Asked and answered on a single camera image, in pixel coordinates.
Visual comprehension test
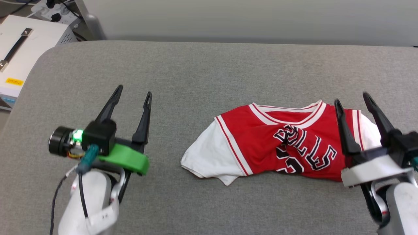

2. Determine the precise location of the white paper cable tag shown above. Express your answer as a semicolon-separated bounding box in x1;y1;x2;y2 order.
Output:
86;195;121;235

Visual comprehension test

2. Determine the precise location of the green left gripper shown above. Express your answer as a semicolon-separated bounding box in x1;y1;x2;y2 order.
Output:
95;85;153;176

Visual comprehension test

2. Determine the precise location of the black strap handle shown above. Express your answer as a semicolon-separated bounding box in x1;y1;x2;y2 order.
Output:
0;28;33;72

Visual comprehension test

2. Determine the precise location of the white equipment box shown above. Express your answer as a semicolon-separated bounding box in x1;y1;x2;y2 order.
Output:
0;15;79;110

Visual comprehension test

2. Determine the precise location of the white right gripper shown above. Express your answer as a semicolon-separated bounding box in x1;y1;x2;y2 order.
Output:
334;92;414;188

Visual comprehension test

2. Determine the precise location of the white power strip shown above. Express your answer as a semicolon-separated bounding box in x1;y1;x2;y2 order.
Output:
31;0;82;28

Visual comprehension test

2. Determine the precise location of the red white basketball jersey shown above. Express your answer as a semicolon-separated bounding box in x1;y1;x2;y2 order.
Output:
181;100;382;186

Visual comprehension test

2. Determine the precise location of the white partition panel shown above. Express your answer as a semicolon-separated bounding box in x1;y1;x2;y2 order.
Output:
75;0;418;47

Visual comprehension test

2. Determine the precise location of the black left cable teal connector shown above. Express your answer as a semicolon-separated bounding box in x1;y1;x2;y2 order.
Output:
50;144;99;235

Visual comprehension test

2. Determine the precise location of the grey partition foot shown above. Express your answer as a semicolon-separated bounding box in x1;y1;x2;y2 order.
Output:
84;14;107;41

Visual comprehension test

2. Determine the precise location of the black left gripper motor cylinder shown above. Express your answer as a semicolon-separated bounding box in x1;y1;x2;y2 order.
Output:
48;126;84;159

